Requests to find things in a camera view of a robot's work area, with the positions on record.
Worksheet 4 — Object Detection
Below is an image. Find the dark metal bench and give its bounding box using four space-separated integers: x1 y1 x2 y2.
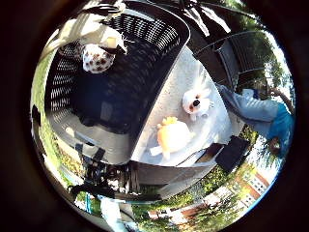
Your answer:
192 30 268 91

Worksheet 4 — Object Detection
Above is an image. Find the black flat box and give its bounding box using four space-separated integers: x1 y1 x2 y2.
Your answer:
214 134 251 173

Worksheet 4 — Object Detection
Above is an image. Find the white brown-spotted plush toy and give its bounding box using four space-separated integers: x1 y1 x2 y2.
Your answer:
81 43 116 74

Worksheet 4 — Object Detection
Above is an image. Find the black woven plastic basket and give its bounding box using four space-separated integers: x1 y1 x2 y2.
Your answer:
43 1 191 165

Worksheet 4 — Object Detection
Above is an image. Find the person in blue shirt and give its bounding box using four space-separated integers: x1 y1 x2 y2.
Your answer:
215 81 296 159

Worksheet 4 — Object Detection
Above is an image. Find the red brick building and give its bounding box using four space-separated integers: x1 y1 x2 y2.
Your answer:
235 170 271 207

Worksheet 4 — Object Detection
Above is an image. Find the white brown dog plush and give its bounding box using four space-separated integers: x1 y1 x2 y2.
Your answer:
182 69 215 122

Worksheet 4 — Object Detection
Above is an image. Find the orange round plush toy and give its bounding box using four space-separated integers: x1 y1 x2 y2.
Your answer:
149 115 196 160

